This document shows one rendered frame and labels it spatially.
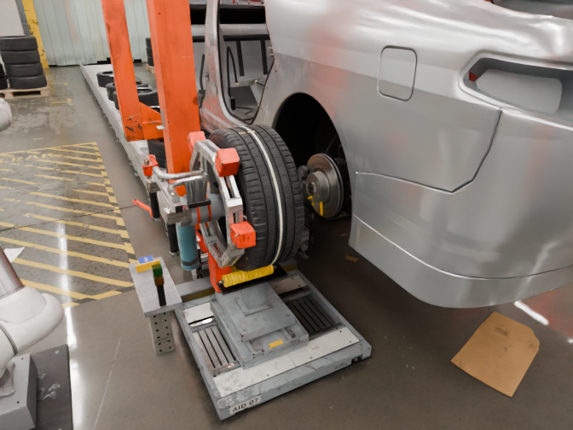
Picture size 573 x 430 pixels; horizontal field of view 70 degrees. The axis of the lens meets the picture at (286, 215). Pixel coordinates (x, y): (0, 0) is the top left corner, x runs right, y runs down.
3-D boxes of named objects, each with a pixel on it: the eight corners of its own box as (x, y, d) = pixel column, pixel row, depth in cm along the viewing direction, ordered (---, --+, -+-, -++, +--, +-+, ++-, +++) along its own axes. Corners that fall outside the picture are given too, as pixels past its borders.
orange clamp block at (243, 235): (247, 235, 169) (256, 246, 162) (229, 240, 166) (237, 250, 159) (246, 220, 166) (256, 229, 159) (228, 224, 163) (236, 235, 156)
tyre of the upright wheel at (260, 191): (323, 218, 159) (263, 92, 184) (268, 232, 149) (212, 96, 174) (279, 279, 214) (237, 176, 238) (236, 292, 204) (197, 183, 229)
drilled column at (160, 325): (175, 349, 222) (165, 286, 203) (156, 356, 218) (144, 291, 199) (170, 337, 230) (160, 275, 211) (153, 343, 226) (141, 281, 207)
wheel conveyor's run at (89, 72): (184, 137, 576) (181, 109, 558) (119, 146, 540) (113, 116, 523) (116, 73, 1114) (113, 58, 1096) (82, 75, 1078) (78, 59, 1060)
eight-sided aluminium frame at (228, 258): (246, 283, 179) (241, 165, 155) (233, 287, 176) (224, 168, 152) (207, 229, 222) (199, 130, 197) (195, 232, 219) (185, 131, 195)
